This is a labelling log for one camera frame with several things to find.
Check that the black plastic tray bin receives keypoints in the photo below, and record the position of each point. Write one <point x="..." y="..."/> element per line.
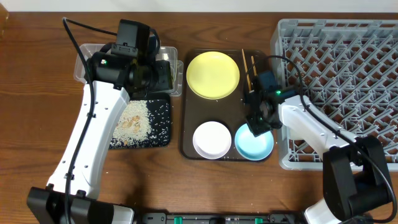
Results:
<point x="155" y="124"/>

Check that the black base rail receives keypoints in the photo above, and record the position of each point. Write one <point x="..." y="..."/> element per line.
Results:
<point x="163" y="218"/>

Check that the light blue bowl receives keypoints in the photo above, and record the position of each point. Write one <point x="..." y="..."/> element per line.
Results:
<point x="253" y="148"/>

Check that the white bowl with crumbs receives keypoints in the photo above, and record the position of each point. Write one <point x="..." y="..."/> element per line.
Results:
<point x="212" y="140"/>

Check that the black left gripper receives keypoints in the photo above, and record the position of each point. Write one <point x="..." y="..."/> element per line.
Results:
<point x="166" y="74"/>

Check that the spilled rice pile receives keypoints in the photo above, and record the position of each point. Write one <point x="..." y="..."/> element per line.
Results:
<point x="133" y="124"/>

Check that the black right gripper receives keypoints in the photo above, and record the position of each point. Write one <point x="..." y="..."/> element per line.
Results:
<point x="257" y="125"/>

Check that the wooden chopstick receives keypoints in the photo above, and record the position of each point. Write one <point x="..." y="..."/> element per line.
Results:
<point x="246" y="71"/>
<point x="253" y="66"/>

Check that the dark brown serving tray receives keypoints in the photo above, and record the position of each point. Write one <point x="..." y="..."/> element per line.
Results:
<point x="230" y="111"/>

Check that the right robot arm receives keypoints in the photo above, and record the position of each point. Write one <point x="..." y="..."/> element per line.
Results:
<point x="357" y="185"/>

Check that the yellow plastic plate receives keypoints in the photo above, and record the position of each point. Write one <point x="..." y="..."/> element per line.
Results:
<point x="213" y="75"/>

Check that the grey plastic dishwasher rack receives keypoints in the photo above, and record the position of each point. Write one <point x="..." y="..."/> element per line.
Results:
<point x="348" y="69"/>

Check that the clear plastic bin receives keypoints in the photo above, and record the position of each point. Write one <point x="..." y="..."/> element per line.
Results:
<point x="165" y="53"/>

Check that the brown nut shells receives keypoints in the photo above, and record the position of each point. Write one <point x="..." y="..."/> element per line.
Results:
<point x="131" y="125"/>

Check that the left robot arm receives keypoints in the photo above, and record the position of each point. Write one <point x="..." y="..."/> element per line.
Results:
<point x="113" y="75"/>

